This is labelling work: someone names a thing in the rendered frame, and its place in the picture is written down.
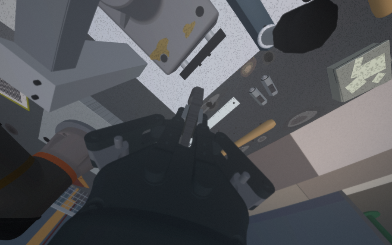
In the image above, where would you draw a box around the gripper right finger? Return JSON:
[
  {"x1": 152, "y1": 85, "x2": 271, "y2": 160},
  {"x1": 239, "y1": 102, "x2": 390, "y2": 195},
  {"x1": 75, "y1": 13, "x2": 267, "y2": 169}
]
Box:
[{"x1": 191, "y1": 87, "x2": 276, "y2": 210}]

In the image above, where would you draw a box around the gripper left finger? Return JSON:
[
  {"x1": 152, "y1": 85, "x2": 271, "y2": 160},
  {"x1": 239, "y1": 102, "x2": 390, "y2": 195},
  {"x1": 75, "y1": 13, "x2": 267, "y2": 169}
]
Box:
[{"x1": 84, "y1": 87, "x2": 199, "y2": 171}]

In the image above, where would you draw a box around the grey rust-stained casting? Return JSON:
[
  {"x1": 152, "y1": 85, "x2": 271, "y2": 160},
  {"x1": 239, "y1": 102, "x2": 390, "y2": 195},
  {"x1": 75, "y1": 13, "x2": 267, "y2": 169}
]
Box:
[{"x1": 99, "y1": 0, "x2": 220, "y2": 75}]

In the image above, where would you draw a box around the steel ruler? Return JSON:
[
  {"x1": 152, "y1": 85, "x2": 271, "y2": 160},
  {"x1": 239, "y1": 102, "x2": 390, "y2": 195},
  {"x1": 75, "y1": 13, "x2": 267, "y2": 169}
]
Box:
[{"x1": 207, "y1": 97, "x2": 241, "y2": 129}]

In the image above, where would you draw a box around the small grey cylinder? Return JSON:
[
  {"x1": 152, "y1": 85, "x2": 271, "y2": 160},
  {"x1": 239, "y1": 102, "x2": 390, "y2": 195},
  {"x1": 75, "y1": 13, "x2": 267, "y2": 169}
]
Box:
[
  {"x1": 248, "y1": 87, "x2": 268, "y2": 107},
  {"x1": 260, "y1": 74, "x2": 279, "y2": 97}
]

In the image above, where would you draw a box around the coloured grid chart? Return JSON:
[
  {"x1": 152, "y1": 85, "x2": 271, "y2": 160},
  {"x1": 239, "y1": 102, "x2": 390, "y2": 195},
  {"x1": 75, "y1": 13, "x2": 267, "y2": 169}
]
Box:
[{"x1": 50, "y1": 185, "x2": 91, "y2": 217}]

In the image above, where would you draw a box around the grey fixture block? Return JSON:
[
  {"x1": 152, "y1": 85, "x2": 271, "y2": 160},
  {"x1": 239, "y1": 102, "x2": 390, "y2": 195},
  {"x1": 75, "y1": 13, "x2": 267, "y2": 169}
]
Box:
[{"x1": 0, "y1": 0, "x2": 148, "y2": 113}]

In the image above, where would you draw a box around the beige cabinet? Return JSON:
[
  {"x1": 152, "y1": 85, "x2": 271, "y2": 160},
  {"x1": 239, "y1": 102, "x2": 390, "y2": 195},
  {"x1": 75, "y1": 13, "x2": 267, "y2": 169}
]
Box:
[{"x1": 247, "y1": 66, "x2": 392, "y2": 216}]

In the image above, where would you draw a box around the green curved object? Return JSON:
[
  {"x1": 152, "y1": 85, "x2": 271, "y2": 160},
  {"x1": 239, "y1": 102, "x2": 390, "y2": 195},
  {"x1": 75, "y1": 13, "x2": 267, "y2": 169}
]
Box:
[{"x1": 363, "y1": 210, "x2": 392, "y2": 245}]

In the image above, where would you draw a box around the grey box with cream patches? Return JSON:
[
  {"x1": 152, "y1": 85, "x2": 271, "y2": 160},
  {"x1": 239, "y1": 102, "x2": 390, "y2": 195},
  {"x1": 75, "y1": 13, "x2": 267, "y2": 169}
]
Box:
[{"x1": 326, "y1": 40, "x2": 392, "y2": 103}]

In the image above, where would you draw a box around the blue-grey tube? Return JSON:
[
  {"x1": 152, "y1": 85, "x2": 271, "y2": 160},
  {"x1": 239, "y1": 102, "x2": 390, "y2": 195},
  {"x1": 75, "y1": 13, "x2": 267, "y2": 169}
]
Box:
[{"x1": 226, "y1": 0, "x2": 275, "y2": 49}]

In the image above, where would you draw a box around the black faceted lump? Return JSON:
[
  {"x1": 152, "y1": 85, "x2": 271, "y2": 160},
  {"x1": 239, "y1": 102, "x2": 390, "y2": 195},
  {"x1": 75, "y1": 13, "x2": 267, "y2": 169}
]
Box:
[{"x1": 272, "y1": 0, "x2": 339, "y2": 54}]

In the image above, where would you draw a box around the tan wooden cylinder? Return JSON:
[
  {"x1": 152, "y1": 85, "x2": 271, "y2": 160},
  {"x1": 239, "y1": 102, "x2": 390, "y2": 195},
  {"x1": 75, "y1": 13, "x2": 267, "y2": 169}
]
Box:
[{"x1": 367, "y1": 0, "x2": 392, "y2": 19}]

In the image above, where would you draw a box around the wooden tool handle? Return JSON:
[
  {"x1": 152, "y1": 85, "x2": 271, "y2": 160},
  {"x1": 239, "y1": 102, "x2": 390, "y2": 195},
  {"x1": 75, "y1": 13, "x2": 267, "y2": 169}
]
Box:
[{"x1": 221, "y1": 119, "x2": 277, "y2": 157}]

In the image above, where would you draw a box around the black strap bar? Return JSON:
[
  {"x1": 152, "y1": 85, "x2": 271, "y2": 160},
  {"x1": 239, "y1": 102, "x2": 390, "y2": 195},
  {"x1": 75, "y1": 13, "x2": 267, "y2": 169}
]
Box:
[{"x1": 179, "y1": 28, "x2": 227, "y2": 81}]

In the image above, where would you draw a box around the white speckled base plate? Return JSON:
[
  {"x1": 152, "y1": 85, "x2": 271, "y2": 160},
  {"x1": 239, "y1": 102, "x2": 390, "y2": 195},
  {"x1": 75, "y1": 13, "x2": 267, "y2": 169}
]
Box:
[{"x1": 88, "y1": 0, "x2": 305, "y2": 113}]

